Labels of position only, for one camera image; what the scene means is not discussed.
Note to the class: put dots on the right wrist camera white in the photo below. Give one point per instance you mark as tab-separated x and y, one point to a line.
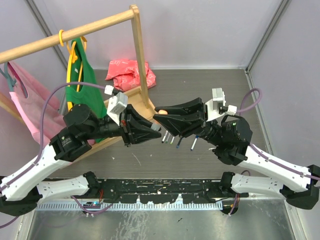
216	106

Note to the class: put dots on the pink shirt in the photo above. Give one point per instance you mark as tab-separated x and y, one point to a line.
30	108

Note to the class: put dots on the grey pencil orange tip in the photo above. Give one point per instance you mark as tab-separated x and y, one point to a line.
156	127

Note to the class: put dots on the grey blue hanger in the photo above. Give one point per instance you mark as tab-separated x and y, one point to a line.
12	78

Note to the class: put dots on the long white green pen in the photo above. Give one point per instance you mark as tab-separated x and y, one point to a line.
167	139

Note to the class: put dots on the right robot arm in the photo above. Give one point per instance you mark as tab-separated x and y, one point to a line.
231	136

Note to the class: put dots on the short white pen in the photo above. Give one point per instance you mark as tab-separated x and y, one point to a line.
194	143

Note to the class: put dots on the green tank top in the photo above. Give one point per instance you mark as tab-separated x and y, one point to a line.
80	71

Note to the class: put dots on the white cable duct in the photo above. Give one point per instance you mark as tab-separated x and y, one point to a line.
176	206

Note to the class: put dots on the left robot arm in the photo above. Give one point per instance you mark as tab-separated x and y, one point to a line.
22	191

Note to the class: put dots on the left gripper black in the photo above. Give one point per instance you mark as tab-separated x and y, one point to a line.
134	126

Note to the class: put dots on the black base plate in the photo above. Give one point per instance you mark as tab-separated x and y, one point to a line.
157	191

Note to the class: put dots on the white pen black tip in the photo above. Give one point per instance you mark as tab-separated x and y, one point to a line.
164	138

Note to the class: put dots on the red patterned cloth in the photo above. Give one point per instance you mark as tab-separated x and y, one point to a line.
124	73

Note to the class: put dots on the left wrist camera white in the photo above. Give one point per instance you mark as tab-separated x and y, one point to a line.
117	103

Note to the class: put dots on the orange eraser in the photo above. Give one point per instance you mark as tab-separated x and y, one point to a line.
162	112

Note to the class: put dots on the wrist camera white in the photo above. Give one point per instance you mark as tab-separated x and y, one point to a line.
216	106
117	103

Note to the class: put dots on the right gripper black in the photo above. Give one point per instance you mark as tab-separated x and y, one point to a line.
181	125

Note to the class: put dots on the blue pen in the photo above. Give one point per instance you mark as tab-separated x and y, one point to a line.
179	142

